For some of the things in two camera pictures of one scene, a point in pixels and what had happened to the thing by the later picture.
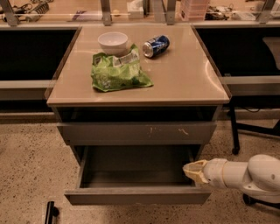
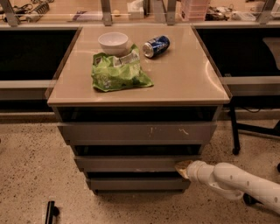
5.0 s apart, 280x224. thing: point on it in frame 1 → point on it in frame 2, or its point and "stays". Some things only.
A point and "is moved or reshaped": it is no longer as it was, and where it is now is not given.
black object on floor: [51, 213] stays
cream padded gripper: [213, 172] → [192, 171]
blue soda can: [156, 46] stays
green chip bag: [110, 73] stays
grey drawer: [136, 175] is moved or reshaped
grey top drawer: [140, 133] stays
